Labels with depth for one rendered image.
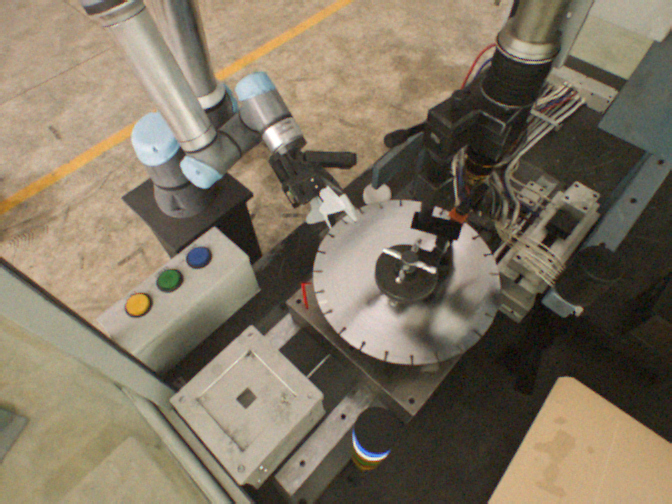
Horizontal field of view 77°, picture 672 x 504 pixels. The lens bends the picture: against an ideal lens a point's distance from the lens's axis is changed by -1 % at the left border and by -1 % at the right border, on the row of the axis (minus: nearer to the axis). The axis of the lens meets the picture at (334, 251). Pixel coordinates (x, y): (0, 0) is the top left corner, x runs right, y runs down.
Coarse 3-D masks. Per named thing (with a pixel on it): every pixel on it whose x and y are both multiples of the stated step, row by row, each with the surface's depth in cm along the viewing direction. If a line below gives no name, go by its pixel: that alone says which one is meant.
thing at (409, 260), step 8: (416, 240) 73; (384, 248) 72; (416, 248) 72; (400, 256) 71; (408, 256) 71; (416, 256) 71; (400, 264) 72; (408, 264) 70; (416, 264) 71; (424, 264) 70; (400, 272) 70; (408, 272) 72; (432, 272) 70; (400, 280) 69
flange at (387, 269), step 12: (420, 252) 76; (384, 264) 75; (396, 264) 73; (432, 264) 75; (384, 276) 74; (396, 276) 74; (408, 276) 72; (420, 276) 74; (432, 276) 74; (384, 288) 73; (396, 288) 73; (408, 288) 73; (420, 288) 73; (432, 288) 73; (408, 300) 72
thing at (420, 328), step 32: (352, 224) 81; (384, 224) 81; (320, 256) 77; (352, 256) 77; (448, 256) 77; (480, 256) 77; (320, 288) 74; (352, 288) 74; (448, 288) 74; (480, 288) 74; (352, 320) 71; (384, 320) 71; (416, 320) 71; (448, 320) 71; (480, 320) 70; (384, 352) 68; (416, 352) 68; (448, 352) 68
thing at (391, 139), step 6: (414, 126) 58; (420, 126) 58; (390, 132) 56; (396, 132) 56; (402, 132) 56; (408, 132) 57; (414, 132) 57; (420, 132) 58; (384, 138) 56; (390, 138) 55; (396, 138) 55; (402, 138) 56; (390, 144) 55; (396, 144) 56
